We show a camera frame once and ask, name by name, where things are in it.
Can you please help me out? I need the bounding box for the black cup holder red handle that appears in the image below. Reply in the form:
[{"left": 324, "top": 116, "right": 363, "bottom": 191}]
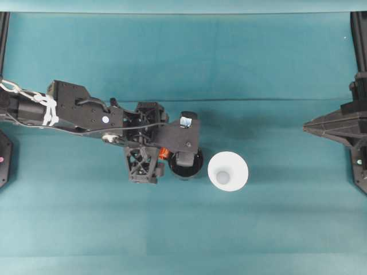
[{"left": 158, "top": 147, "right": 205, "bottom": 183}]

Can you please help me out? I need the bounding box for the white paper cup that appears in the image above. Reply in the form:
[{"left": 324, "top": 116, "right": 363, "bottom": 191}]
[{"left": 207, "top": 151, "right": 249, "bottom": 192}]

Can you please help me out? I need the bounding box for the blue-green table cloth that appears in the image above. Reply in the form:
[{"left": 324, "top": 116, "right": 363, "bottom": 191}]
[{"left": 0, "top": 11, "right": 367, "bottom": 275}]

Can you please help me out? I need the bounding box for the thin black camera wire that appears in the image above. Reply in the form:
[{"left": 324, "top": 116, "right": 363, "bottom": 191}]
[{"left": 76, "top": 97, "right": 173, "bottom": 135}]

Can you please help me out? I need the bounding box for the wrist camera on bar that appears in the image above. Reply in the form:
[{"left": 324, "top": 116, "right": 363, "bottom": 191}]
[{"left": 159, "top": 111, "right": 201, "bottom": 167}]

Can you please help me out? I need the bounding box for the black table edge rail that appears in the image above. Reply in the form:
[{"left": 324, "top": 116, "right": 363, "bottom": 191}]
[
  {"left": 0, "top": 11, "right": 11, "bottom": 76},
  {"left": 350, "top": 11, "right": 367, "bottom": 84}
]

